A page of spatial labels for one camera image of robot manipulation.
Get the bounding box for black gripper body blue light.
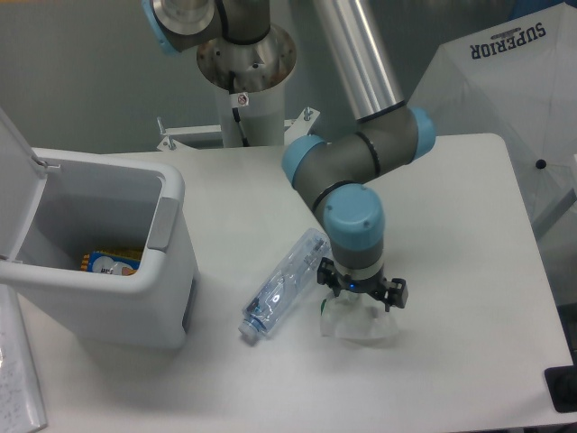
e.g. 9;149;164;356
333;265;387;301

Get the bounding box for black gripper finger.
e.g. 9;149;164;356
371;278;408;312
316;257;342;296

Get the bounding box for clear plastic wrapper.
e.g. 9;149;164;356
319;290;399;345

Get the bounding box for clear plastic water bottle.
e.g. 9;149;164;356
238;228;331;344

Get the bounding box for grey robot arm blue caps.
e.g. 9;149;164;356
142;1;435;308

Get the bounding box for white trash can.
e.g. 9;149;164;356
1;116;197;349

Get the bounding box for black device at edge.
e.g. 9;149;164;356
545;365;576;413

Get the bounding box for blue yellow snack package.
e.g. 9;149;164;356
80;249;142;276

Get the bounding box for white umbrella with lettering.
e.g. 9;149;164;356
409;4;576;219

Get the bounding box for white metal base bracket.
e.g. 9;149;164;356
156;106;321;152

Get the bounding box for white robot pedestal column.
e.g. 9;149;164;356
197;24;297;147

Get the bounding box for black cable on pedestal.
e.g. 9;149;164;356
226;70;251;148

